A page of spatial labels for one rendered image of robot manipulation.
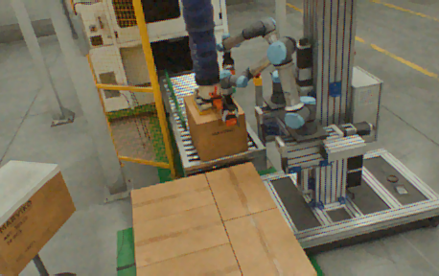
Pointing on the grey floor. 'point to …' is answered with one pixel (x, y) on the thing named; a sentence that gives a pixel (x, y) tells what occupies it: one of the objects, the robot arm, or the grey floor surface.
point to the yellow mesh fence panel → (142, 91)
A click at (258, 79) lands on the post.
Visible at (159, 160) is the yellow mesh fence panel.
